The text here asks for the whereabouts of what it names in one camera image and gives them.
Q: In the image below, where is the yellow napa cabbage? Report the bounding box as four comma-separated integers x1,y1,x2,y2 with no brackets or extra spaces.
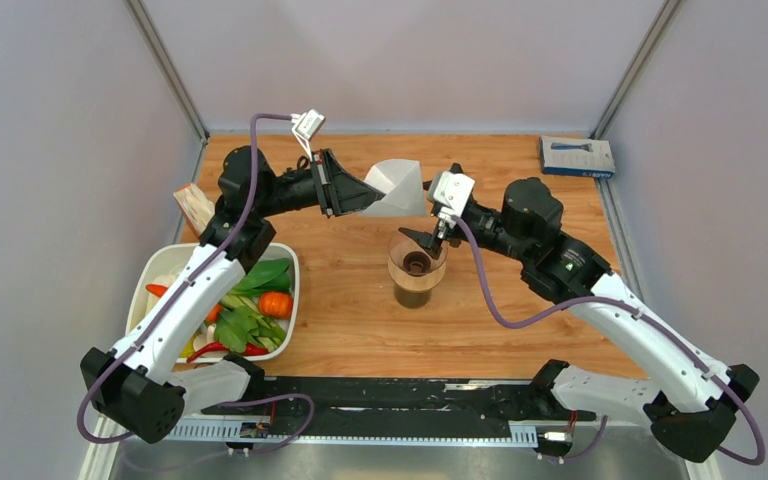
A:
178,334,199,361

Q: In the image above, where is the round wooden dripper holder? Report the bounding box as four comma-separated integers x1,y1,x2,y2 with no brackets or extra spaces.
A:
388,252,447,290

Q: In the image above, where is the orange carrot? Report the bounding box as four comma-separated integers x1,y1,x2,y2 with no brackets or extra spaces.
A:
145,284,222,324

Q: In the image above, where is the smoked glass carafe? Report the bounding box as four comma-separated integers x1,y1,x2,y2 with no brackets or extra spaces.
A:
393,283,433,309

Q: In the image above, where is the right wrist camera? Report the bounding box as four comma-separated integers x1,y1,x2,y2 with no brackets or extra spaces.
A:
427,171,475,226

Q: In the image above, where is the white vegetable tray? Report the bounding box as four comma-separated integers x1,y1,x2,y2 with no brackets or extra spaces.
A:
126,242,300,361

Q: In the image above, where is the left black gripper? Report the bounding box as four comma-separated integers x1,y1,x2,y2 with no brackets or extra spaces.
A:
255,148,388,218

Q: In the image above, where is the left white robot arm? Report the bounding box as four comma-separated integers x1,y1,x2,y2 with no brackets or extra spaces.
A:
77,144,394,444

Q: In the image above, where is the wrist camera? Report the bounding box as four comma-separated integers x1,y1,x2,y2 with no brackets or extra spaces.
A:
427,171,475,226
290,109,327,160

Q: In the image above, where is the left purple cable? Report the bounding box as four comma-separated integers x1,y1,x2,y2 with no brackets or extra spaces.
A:
76,112,316,456

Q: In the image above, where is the green bok choy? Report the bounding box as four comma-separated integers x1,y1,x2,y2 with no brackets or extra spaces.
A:
228,258,292,297

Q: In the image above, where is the small orange pumpkin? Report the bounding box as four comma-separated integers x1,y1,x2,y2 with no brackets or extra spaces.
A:
257,291,294,319

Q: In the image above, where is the coffee filter pack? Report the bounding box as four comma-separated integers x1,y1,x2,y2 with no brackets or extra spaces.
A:
173,183,215,236

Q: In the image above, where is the green leafy vegetable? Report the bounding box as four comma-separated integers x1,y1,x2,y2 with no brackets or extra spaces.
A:
214,295,288,356

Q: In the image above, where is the white mushroom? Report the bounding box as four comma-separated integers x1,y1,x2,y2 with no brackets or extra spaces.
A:
192,324,216,351

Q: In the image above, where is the blue white box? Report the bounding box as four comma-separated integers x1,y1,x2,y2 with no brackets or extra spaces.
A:
538,136,616,178

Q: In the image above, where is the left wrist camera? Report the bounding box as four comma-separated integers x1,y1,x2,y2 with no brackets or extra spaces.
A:
290,109,327,160

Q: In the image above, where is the white paper coffee filter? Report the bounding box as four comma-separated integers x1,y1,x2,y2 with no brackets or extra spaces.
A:
360,159,427,218

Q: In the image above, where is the red chili pepper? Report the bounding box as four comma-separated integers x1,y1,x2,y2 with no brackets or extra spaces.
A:
186,341,270,363

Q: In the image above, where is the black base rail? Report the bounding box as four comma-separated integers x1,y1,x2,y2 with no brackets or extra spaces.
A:
204,376,573,438

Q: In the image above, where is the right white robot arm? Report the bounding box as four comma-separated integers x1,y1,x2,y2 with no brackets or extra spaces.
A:
406,171,759,463

